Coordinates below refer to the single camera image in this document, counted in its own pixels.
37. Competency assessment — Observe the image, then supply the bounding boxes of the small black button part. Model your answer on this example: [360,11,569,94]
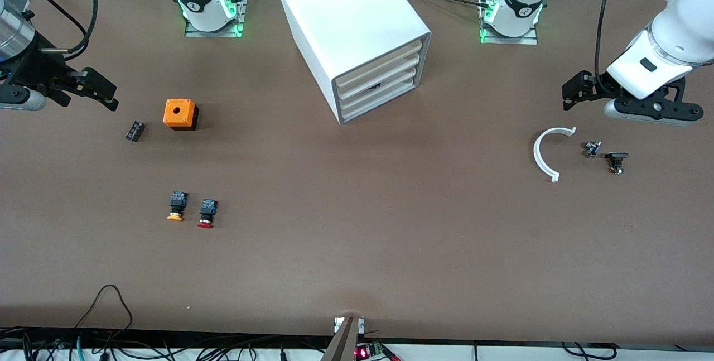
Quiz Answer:
[605,152,629,175]

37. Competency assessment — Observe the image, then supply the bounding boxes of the orange button box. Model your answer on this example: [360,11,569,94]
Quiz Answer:
[163,99,199,131]

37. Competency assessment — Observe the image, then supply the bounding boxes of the yellow push button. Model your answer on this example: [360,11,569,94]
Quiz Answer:
[166,191,188,222]

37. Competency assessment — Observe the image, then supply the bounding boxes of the red push button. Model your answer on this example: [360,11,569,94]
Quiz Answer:
[197,199,218,229]

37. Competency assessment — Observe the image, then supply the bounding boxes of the white curved plastic arc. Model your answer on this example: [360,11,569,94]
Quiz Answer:
[533,127,577,183]

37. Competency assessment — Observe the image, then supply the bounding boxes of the beige wooden strip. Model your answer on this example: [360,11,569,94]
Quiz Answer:
[321,316,360,361]

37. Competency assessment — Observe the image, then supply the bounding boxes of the circuit board with red light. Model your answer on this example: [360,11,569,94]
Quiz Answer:
[354,340,399,361]

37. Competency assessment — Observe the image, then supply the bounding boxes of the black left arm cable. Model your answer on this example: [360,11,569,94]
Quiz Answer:
[594,0,623,80]

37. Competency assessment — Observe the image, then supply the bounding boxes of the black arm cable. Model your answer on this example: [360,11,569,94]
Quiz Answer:
[22,0,99,60]
[594,0,623,80]

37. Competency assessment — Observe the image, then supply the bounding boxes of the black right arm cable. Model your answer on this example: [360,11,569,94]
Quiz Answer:
[22,0,99,60]

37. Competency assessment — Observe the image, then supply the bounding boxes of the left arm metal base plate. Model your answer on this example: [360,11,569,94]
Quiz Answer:
[479,0,539,45]

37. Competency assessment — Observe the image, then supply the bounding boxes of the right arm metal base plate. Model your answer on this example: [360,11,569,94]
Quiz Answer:
[184,0,247,38]

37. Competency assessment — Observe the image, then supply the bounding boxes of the black looped cable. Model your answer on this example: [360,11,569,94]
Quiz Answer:
[75,285,133,345]

